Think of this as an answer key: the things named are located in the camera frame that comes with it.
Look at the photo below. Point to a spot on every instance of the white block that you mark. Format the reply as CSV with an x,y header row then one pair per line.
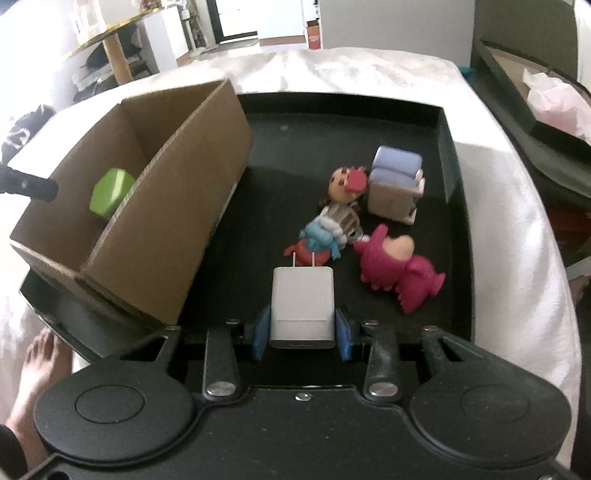
x,y
302,304

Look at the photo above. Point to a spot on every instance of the red and blue crab toy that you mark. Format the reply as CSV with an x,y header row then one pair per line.
x,y
318,240

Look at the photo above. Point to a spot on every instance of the gold-edged side table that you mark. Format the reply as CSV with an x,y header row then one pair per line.
x,y
115,41

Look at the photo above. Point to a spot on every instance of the green hexagonal block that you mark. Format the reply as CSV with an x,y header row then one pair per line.
x,y
111,191

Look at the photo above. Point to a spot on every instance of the flat black box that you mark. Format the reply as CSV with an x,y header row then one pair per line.
x,y
508,92

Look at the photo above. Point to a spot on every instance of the black tray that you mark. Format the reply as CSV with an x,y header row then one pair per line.
x,y
286,152

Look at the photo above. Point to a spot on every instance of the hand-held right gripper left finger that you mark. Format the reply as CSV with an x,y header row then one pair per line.
x,y
262,332

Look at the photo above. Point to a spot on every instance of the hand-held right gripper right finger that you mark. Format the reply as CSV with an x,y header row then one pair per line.
x,y
345,332

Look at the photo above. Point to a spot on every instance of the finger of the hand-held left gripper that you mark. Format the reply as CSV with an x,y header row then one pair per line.
x,y
27,184

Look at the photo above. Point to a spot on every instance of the red carton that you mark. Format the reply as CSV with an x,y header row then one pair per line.
x,y
313,34

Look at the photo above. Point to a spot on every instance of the brown-headed doll figurine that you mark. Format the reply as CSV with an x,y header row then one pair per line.
x,y
344,184

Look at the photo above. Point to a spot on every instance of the person's foot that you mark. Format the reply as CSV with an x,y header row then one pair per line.
x,y
37,383

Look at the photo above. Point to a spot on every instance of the upright black board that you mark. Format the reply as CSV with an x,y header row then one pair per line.
x,y
521,23

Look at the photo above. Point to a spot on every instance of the grey and lavender block figure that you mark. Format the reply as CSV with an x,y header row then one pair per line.
x,y
392,184

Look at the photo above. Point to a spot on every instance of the dark cloth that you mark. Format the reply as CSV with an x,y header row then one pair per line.
x,y
23,129

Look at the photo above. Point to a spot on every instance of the brown cardboard box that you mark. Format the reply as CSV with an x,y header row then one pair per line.
x,y
184,194

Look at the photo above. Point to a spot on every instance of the crumpled white plastic bag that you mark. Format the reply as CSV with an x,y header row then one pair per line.
x,y
558,101

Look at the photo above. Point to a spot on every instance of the white cabinet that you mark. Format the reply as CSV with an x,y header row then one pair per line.
x,y
166,37

